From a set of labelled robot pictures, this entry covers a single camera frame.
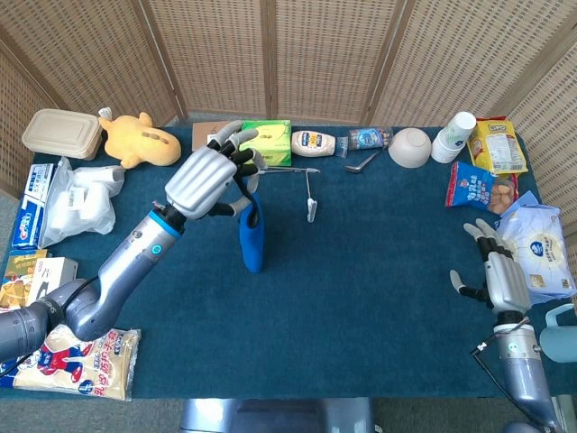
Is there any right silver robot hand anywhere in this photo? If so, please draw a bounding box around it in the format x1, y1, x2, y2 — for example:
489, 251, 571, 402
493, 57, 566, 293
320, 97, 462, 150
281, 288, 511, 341
449, 218, 532, 317

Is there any beige bowl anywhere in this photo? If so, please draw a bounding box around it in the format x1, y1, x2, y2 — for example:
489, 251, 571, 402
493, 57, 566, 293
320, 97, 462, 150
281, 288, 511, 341
388, 127, 433, 170

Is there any white plastic bag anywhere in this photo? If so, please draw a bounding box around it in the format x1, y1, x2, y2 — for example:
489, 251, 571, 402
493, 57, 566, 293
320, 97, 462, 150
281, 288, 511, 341
38, 156, 126, 249

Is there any white box black print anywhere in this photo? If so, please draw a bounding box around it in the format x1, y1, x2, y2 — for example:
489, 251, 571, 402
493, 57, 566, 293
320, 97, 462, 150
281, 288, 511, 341
26, 256, 78, 304

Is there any beige lidded lunch box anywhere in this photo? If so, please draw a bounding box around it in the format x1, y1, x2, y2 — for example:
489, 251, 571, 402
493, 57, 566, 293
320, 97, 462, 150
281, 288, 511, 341
21, 107, 104, 161

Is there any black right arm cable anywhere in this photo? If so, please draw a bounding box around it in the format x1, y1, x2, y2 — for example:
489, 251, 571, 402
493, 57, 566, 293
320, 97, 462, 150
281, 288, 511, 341
471, 342, 524, 407

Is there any mayonnaise squeeze bottle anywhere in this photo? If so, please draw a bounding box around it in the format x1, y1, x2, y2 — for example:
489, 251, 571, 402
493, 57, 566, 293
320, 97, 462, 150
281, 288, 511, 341
290, 129, 338, 158

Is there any woven folding screen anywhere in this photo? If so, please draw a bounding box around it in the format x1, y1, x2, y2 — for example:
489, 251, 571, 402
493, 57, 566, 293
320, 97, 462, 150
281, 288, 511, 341
0, 0, 577, 235

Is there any brown cardboard box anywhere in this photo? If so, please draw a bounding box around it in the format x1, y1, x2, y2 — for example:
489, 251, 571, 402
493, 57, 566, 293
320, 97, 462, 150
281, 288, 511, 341
191, 119, 229, 153

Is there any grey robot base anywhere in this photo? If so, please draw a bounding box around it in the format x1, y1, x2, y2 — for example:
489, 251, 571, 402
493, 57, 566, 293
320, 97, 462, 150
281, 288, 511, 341
179, 397, 375, 433

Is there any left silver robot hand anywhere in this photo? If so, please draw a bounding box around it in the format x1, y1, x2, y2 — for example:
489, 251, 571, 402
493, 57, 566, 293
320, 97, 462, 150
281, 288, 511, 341
164, 119, 268, 221

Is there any blue carpet table mat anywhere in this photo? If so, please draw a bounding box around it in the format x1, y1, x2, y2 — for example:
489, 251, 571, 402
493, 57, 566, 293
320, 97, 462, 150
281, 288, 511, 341
0, 124, 564, 401

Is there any stack of paper cups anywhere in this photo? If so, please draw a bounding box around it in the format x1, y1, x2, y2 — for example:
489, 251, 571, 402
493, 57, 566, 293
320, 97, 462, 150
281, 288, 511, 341
430, 111, 478, 164

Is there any yellow snack bag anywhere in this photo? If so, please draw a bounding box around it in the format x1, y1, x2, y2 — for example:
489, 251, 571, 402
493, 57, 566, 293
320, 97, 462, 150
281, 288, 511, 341
466, 116, 529, 176

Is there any white toothpaste box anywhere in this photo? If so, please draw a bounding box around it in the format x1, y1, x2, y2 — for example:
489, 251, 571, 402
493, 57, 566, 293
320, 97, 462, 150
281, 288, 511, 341
21, 162, 55, 204

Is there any green tissue pack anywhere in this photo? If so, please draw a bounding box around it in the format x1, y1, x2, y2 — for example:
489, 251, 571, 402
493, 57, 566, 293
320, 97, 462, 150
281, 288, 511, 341
238, 118, 293, 167

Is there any beige glove pack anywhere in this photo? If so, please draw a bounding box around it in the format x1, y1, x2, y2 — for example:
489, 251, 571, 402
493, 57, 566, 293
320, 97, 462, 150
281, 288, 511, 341
13, 324, 142, 402

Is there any yellow plush toy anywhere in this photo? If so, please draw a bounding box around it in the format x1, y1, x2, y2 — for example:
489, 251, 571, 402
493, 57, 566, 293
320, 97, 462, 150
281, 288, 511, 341
97, 106, 182, 170

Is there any grey and blue cloth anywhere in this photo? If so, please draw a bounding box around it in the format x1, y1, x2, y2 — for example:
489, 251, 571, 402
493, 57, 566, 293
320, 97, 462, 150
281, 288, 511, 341
237, 173, 266, 275

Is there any metal towel rack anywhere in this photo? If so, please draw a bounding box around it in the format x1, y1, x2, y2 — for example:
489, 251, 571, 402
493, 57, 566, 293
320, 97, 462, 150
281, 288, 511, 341
256, 165, 322, 224

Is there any yellow snack box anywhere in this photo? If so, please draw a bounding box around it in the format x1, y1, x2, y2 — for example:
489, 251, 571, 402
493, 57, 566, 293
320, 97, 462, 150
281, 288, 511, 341
0, 248, 49, 311

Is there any blue toothpaste box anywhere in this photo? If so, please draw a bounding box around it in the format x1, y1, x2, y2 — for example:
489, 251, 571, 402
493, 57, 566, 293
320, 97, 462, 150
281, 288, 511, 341
11, 193, 55, 251

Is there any red and blue snack bag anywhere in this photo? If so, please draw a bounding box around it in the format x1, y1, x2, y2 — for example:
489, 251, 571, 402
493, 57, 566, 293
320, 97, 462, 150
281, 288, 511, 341
0, 355, 28, 389

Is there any clear plastic water bottle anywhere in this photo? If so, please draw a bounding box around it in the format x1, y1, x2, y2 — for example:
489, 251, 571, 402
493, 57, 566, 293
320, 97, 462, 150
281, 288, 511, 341
335, 126, 394, 159

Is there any blue cookie snack bag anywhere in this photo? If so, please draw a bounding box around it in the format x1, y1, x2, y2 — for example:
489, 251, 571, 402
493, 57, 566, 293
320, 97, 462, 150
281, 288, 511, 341
444, 161, 519, 217

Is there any pale blue tissue bag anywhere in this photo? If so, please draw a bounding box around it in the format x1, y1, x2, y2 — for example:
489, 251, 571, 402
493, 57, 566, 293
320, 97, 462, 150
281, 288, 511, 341
494, 190, 577, 307

